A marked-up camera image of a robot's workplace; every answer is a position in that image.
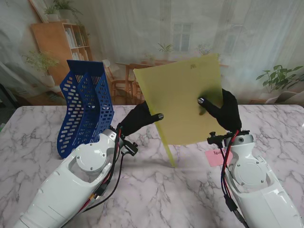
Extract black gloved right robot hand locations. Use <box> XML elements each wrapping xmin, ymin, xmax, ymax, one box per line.
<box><xmin>198</xmin><ymin>88</ymin><xmax>243</xmax><ymax>133</ymax></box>

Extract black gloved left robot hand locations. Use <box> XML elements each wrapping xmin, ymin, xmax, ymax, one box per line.
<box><xmin>117</xmin><ymin>102</ymin><xmax>164</xmax><ymax>138</ymax></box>

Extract pink paper receipt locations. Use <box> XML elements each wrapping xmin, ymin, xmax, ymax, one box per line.
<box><xmin>204</xmin><ymin>148</ymin><xmax>233</xmax><ymax>167</ymax></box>

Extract yellow-green translucent file folder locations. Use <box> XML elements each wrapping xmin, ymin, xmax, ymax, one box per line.
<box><xmin>133</xmin><ymin>53</ymin><xmax>228</xmax><ymax>146</ymax></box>

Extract blue perforated file rack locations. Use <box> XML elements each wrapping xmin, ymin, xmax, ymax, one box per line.
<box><xmin>56</xmin><ymin>59</ymin><xmax>115</xmax><ymax>160</ymax></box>

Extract printed room scene backdrop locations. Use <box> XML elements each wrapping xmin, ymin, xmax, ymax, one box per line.
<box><xmin>0</xmin><ymin>0</ymin><xmax>304</xmax><ymax>106</ymax></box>

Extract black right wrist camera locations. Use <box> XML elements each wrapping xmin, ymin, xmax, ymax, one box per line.
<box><xmin>207</xmin><ymin>131</ymin><xmax>226</xmax><ymax>149</ymax></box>

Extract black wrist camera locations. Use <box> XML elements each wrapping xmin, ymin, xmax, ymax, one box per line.
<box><xmin>121</xmin><ymin>140</ymin><xmax>139</xmax><ymax>157</ymax></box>
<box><xmin>207</xmin><ymin>131</ymin><xmax>226</xmax><ymax>149</ymax></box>

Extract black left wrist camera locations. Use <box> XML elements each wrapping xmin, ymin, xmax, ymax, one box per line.
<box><xmin>121</xmin><ymin>140</ymin><xmax>139</xmax><ymax>157</ymax></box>

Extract right arm red black wires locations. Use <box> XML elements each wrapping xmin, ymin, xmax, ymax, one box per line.
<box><xmin>220</xmin><ymin>130</ymin><xmax>249</xmax><ymax>228</ymax></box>

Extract arm red black wires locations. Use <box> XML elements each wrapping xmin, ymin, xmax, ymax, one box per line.
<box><xmin>220</xmin><ymin>130</ymin><xmax>249</xmax><ymax>228</ymax></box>
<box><xmin>87</xmin><ymin>128</ymin><xmax>124</xmax><ymax>205</ymax></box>

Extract black left camera cable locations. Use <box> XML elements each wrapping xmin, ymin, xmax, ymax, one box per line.
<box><xmin>83</xmin><ymin>154</ymin><xmax>124</xmax><ymax>213</ymax></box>

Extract left arm red black wires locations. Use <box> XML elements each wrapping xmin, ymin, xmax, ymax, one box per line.
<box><xmin>87</xmin><ymin>128</ymin><xmax>124</xmax><ymax>205</ymax></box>

